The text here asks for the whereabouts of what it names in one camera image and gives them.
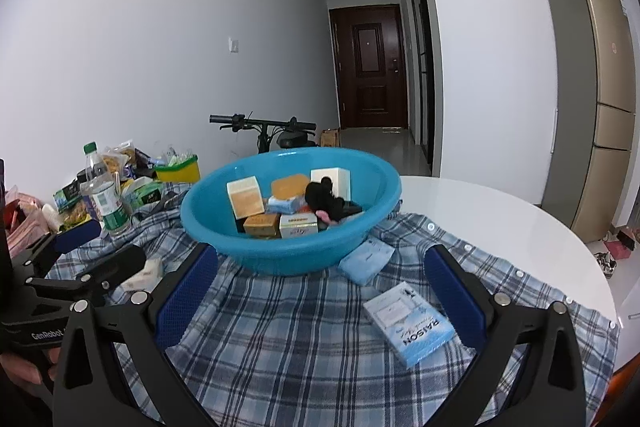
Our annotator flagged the black bicycle handlebar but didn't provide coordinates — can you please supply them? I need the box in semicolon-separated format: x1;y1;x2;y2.
209;113;318;155

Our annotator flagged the gold grey refrigerator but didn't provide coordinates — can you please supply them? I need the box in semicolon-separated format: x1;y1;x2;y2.
542;0;638;244

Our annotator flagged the person's left hand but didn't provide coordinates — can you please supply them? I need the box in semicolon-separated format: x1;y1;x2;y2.
0;347;60;386

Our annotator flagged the blue plastic basin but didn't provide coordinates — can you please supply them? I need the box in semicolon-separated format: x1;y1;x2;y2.
180;148;402;277

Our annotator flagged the green tissue pack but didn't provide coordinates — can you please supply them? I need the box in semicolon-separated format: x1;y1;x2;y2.
122;177;166;210

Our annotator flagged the pink bag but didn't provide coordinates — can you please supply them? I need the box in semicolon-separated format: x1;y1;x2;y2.
5;192;56;253

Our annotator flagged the black framed glass door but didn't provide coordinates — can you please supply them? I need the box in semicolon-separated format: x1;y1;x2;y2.
407;0;435;165

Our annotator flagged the blue white carton box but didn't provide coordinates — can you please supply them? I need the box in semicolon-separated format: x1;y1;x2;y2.
363;282;456;369

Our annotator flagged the yellow snack bag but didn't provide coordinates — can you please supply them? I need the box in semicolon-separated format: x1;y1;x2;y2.
102;142;138;180

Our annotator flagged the black plush toy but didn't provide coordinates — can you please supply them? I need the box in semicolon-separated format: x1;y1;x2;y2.
305;179;361;225

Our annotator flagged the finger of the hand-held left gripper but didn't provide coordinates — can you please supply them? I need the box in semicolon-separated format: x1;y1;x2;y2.
27;245;147;306
10;220;102;280

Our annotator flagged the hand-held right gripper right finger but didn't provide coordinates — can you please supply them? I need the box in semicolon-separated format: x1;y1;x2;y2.
423;244;587;427

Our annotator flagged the clear water bottle green cap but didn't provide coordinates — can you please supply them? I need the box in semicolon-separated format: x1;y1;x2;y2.
80;142;132;235

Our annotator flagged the plain white box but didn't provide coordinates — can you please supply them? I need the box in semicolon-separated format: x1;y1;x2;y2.
310;167;351;200

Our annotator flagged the light blue tissue pack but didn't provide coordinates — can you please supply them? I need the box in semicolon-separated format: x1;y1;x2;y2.
265;196;306;215
338;237;396;285

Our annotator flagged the yellow green plastic container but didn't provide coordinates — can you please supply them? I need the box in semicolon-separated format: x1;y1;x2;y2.
154;154;201;182

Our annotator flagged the cream orange box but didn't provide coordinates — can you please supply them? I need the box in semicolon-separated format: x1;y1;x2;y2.
226;176;266;219

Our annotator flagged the white round desktop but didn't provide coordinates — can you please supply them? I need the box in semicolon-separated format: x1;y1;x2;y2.
397;176;621;373

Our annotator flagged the white red striped box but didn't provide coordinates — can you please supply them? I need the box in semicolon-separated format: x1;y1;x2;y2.
280;213;319;239

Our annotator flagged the blue plaid shirt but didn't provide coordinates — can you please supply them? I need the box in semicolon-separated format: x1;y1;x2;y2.
47;179;618;427

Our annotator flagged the white beige tissue pack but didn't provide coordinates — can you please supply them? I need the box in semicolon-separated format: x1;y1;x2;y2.
117;258;163;293

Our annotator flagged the small orange box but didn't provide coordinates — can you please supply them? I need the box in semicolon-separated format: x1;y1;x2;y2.
243;213;281;239

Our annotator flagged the dark green snack bag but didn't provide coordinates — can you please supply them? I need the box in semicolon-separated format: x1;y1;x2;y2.
53;184;86;212

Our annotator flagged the dark brown entrance door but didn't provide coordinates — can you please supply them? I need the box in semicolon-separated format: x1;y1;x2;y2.
329;4;409;129

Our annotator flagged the orange translucent pill case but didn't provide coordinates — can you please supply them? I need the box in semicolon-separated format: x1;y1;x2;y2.
271;173;309;200

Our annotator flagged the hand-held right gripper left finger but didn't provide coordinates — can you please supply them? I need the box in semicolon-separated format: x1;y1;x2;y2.
52;243;221;427

